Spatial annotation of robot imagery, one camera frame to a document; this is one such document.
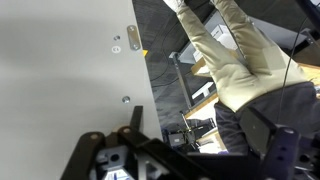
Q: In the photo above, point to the person in beige trousers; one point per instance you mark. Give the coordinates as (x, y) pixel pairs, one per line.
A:
(240, 73)

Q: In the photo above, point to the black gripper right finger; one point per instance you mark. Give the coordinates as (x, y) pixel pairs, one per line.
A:
(280, 153)

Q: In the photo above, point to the white door with notes chalkboard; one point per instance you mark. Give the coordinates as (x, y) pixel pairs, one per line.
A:
(66, 66)

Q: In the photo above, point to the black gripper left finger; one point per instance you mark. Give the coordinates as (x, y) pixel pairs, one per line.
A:
(146, 150)

